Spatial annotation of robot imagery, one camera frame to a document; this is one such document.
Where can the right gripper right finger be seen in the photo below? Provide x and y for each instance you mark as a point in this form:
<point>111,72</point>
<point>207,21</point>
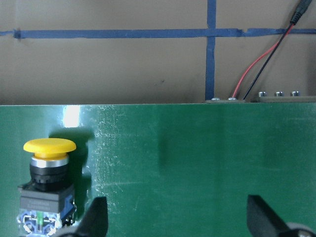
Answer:
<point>262,221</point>

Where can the yellow push button switch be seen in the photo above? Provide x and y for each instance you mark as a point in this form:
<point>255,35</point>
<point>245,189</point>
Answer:
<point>47,201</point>

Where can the green conveyor belt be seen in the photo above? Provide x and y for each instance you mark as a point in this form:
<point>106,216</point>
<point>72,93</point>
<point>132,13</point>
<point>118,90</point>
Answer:
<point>171,170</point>

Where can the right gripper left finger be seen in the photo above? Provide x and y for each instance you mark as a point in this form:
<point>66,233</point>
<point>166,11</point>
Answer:
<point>93,224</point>

